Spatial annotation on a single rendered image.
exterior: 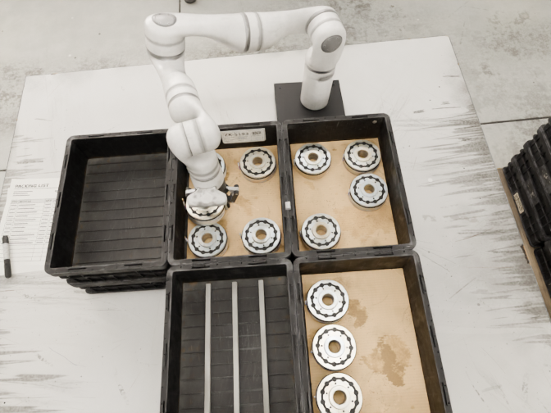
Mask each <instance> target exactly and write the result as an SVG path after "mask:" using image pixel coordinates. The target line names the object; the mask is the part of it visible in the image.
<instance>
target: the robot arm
mask: <svg viewBox="0 0 551 413"><path fill-rule="evenodd" d="M144 33H145V41H146V49H147V53H148V56H149V58H150V60H151V62H152V64H153V65H154V67H155V69H156V71H157V73H158V75H159V77H160V79H161V82H162V87H163V91H164V94H165V98H166V104H167V107H168V110H169V113H170V116H171V119H172V120H173V121H174V122H175V123H177V124H175V125H172V126H171V127H170V128H169V129H168V131H167V134H166V141H167V144H168V146H169V148H170V150H171V151H172V153H173V154H174V155H175V156H176V157H177V158H178V159H179V160H180V161H181V162H183V163H184V164H185V165H186V166H187V167H188V170H189V174H190V178H191V180H192V182H193V185H194V188H193V189H191V188H189V187H188V188H186V193H185V196H186V197H187V203H188V205H189V206H190V207H218V206H223V205H224V207H225V209H226V210H228V208H230V203H235V201H236V199H237V197H238V196H239V185H238V184H235V185H234V187H229V185H228V184H226V183H225V178H224V175H223V172H222V168H221V165H220V164H219V161H218V158H217V154H216V151H215V150H214V149H216V148H217V147H218V146H219V144H220V142H221V132H220V130H219V128H218V126H217V124H216V122H215V121H214V120H213V119H212V118H211V117H210V115H209V114H208V113H207V112H206V111H205V109H204V108H203V105H202V103H201V101H200V98H199V96H198V91H197V89H196V87H195V85H194V82H193V81H192V80H191V79H190V78H189V77H188V76H187V75H186V73H185V68H184V52H185V37H190V36H198V37H206V38H210V39H213V40H215V41H217V42H218V43H220V44H222V45H223V46H225V47H227V48H229V49H231V50H233V51H236V52H259V51H264V50H266V49H268V48H270V47H271V46H273V45H274V44H276V43H277V42H278V41H280V40H281V39H282V38H283V37H285V36H287V35H290V34H308V36H309V38H310V40H311V42H312V46H311V47H310V48H309V49H308V50H307V53H306V56H305V64H304V72H303V84H302V90H301V103H302V104H303V105H304V106H305V107H306V108H308V109H310V110H320V109H322V108H324V107H325V106H326V105H327V103H328V100H329V96H330V90H331V85H332V82H333V78H334V74H335V67H336V63H337V62H338V61H339V59H340V58H341V55H342V51H343V49H344V44H345V40H346V30H345V28H344V26H343V24H342V22H341V20H340V18H339V16H338V14H337V12H336V11H335V10H334V9H333V8H332V7H328V6H318V7H307V8H302V9H297V10H291V11H270V12H241V13H231V14H193V13H179V12H159V13H155V14H152V15H150V16H148V17H147V18H146V19H145V21H144ZM228 192H230V195H228V194H227V193H228Z"/></svg>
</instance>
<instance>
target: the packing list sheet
mask: <svg viewBox="0 0 551 413"><path fill-rule="evenodd" d="M59 181H60V178H48V179H11V186H10V188H8V191H7V202H6V205H5V208H4V212H3V214H2V220H1V223H0V275H4V262H3V250H2V236H3V235H7V236H8V238H9V248H10V259H11V273H12V274H17V273H25V272H31V271H38V270H44V264H45V259H46V254H47V250H48V241H49V236H50V231H51V227H52V218H53V213H54V208H55V204H56V199H57V190H58V185H59Z"/></svg>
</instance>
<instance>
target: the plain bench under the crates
mask: <svg viewBox="0 0 551 413"><path fill-rule="evenodd" d="M308 49H309V48H306V49H298V50H288V51H280V52H264V53H255V54H247V55H238V56H229V57H213V58H205V59H196V60H187V61H184V68H185V73H186V75H187V76H188V77H189V78H190V79H191V80H192V81H193V82H194V85H195V87H196V89H197V91H198V96H199V98H200V101H201V103H202V105H203V108H204V109H205V111H206V112H207V113H208V114H209V115H210V117H211V118H212V119H213V120H214V121H215V122H216V124H217V125H228V124H238V123H250V122H262V121H273V120H276V121H277V117H276V103H275V92H274V84H276V83H291V82H303V72H304V64H305V56H306V53H307V50H308ZM336 79H338V80H339V85H340V89H341V94H342V99H343V103H344V111H345V115H346V116H351V115H362V114H373V113H386V114H388V115H389V117H390V120H391V125H392V128H393V132H394V139H395V143H396V148H397V152H398V158H399V163H400V166H401V171H402V175H403V182H404V186H405V190H406V194H407V198H408V205H409V209H410V213H411V217H412V224H413V228H414V232H415V236H416V241H417V245H416V246H415V247H414V248H413V250H414V251H416V252H417V253H418V254H419V256H420V259H421V267H422V270H423V275H424V279H425V283H426V290H427V294H428V298H429V302H430V308H431V313H432V317H433V321H434V325H435V332H436V336H437V340H438V344H439V351H440V355H441V360H442V363H443V367H444V374H445V378H446V383H447V387H448V391H449V398H450V401H451V406H452V410H453V413H551V319H550V318H549V313H548V311H547V308H546V306H545V304H544V299H543V297H542V295H541V292H540V288H539V285H538V284H537V281H536V278H535V274H534V272H533V270H532V267H531V263H530V261H529V258H528V256H527V253H526V249H525V247H524V244H523V242H522V240H521V235H520V233H519V230H518V228H517V224H516V221H515V219H514V217H513V214H512V210H511V207H510V206H509V203H508V199H507V196H506V194H505V192H504V189H503V185H502V183H501V180H500V178H499V173H498V171H497V169H496V166H495V164H494V160H493V157H492V155H491V152H490V149H489V146H488V143H487V141H486V138H485V135H484V132H483V129H482V127H481V125H480V121H479V118H478V115H477V114H476V109H475V107H474V104H473V102H472V100H471V95H470V93H469V91H468V88H467V84H466V82H465V79H464V77H463V74H462V71H461V68H460V65H459V63H458V59H457V57H456V54H455V51H454V49H453V45H452V43H451V40H450V37H449V36H446V35H440V36H432V37H424V38H414V39H399V40H390V41H381V42H373V43H357V44H348V45H344V49H343V51H342V55H341V58H340V59H339V61H338V62H337V63H336V67H335V74H334V78H333V80H336ZM175 124H177V123H175V122H174V121H173V120H172V119H171V116H170V113H169V110H168V107H167V104H166V98H165V94H164V91H163V87H162V82H161V79H160V77H159V75H158V73H157V71H156V69H155V67H154V65H153V64H146V65H137V66H121V67H112V68H103V69H95V70H79V71H70V72H62V73H53V74H45V75H28V76H26V77H25V83H24V87H23V91H22V95H21V100H20V106H19V111H18V115H17V119H16V126H15V130H14V134H13V139H12V142H11V150H10V154H9V157H8V162H7V169H6V174H5V177H4V181H3V186H2V193H1V197H0V223H1V220H2V214H3V212H4V208H5V205H6V202H7V191H8V188H10V186H11V179H48V178H60V176H61V168H62V162H63V158H64V153H65V148H66V140H67V139H68V138H69V137H70V136H73V135H82V134H104V133H115V132H126V131H138V130H150V129H169V128H170V127H171V126H172V125H175ZM165 300H166V290H165V289H155V290H143V291H131V292H119V293H95V294H88V293H86V292H85V289H80V288H74V287H72V286H70V285H69V284H68V283H67V282H66V279H60V278H59V277H53V276H51V275H49V274H47V273H46V272H45V271H44V270H38V271H31V272H25V273H17V274H11V278H9V279H7V278H5V275H0V413H160V397H161V381H162V349H163V333H164V317H165Z"/></svg>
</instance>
